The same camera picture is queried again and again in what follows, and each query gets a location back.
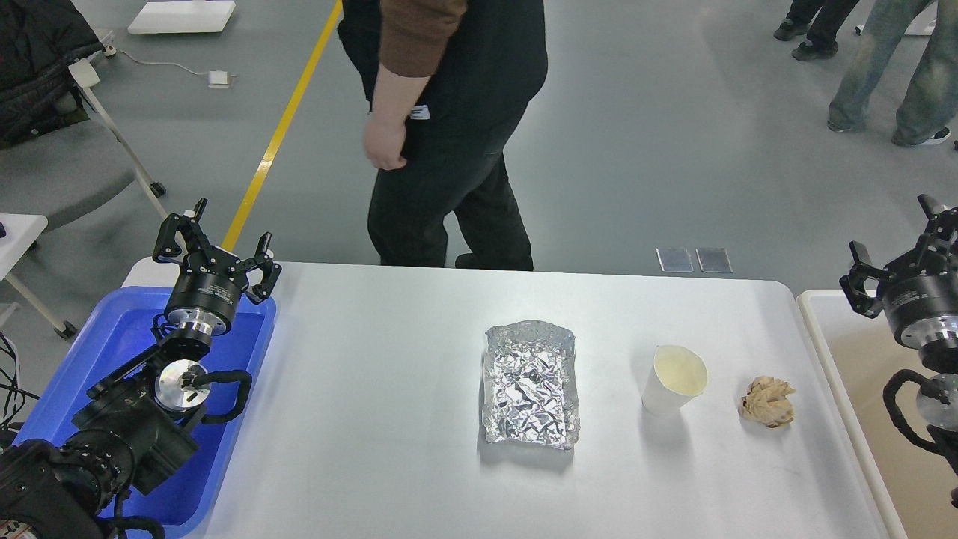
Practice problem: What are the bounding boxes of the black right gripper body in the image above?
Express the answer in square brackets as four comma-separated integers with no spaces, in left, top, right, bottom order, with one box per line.
[882,253,956,353]

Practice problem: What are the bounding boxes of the person in faded jeans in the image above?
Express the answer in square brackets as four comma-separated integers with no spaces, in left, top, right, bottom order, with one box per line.
[827,0,958,147]

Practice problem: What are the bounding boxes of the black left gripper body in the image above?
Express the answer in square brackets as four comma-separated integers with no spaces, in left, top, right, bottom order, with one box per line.
[164,252,248,335]

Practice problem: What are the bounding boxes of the black jacket on chair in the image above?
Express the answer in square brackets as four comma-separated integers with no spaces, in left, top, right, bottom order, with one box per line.
[1,1,105,149]

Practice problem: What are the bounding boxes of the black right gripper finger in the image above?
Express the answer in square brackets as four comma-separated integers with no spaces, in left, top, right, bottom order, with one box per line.
[918,194,957,259]
[839,241,897,320]

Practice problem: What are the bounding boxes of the beige plastic bin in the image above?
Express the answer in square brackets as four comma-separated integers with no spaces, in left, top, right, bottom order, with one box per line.
[797,290,957,538]

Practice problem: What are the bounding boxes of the person in black clothes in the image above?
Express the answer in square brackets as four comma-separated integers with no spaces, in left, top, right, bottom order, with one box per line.
[338,1,548,272]

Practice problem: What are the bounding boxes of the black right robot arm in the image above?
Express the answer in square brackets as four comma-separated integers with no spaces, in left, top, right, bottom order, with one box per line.
[840,194,957,471]

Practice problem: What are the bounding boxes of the aluminium foil tray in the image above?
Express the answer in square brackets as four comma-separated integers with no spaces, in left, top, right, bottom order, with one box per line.
[481,320,581,451]

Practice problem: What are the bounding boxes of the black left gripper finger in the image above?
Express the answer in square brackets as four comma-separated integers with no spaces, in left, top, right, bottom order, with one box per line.
[153,198,218,265]
[237,232,283,305]

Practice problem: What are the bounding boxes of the metal floor plate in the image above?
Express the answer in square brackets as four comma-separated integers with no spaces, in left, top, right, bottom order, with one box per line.
[695,248,733,274]
[656,248,695,273]

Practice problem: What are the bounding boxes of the white flat board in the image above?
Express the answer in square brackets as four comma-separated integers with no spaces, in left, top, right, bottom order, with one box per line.
[127,1,236,34]

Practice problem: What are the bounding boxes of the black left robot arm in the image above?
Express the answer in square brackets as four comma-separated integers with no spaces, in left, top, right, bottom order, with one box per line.
[2,198,281,538]

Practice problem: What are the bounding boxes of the white power adapter with cable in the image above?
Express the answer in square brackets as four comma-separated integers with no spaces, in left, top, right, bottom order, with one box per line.
[105,46,236,88]

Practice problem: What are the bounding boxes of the white side table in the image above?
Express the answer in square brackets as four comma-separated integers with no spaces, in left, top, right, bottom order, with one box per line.
[1,213,76,341]

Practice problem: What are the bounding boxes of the left metal floor plate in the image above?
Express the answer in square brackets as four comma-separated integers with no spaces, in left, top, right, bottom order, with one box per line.
[656,248,695,273]

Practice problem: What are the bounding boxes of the crumpled brown paper ball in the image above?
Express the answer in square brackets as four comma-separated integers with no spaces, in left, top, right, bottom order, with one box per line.
[739,376,796,427]

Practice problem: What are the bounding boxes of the right metal floor plate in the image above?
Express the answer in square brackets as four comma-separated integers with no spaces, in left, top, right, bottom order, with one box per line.
[695,248,733,274]

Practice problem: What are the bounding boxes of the person in black trousers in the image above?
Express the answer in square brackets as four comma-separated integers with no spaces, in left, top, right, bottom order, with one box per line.
[773,0,858,61]

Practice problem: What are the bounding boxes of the white paper cup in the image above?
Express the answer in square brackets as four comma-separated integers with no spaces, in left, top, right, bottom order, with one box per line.
[642,345,710,416]

